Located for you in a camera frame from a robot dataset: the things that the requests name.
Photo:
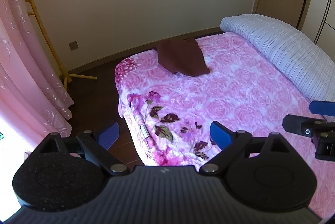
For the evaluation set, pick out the beige wall socket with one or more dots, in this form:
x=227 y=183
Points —
x=73 y=45

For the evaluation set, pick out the lavender striped duvet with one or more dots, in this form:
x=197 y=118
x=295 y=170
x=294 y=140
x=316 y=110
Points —
x=274 y=40

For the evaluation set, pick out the white blanket tag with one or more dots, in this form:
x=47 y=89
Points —
x=144 y=130

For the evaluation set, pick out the pink curtain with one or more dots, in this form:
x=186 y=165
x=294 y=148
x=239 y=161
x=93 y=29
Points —
x=21 y=56

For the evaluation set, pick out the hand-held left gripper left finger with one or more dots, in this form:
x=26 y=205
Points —
x=108 y=133

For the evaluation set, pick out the brown knit sweater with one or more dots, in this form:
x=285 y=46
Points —
x=183 y=59

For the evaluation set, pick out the white wardrobe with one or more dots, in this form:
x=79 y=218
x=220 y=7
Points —
x=327 y=9

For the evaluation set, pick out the wooden coat rack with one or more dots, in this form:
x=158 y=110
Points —
x=44 y=30

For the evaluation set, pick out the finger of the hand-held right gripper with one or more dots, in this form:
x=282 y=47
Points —
x=322 y=107
x=294 y=123

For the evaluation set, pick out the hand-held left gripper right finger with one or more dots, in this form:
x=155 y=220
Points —
x=221 y=133

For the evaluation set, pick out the pink floral blanket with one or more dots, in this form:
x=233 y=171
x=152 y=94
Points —
x=235 y=88

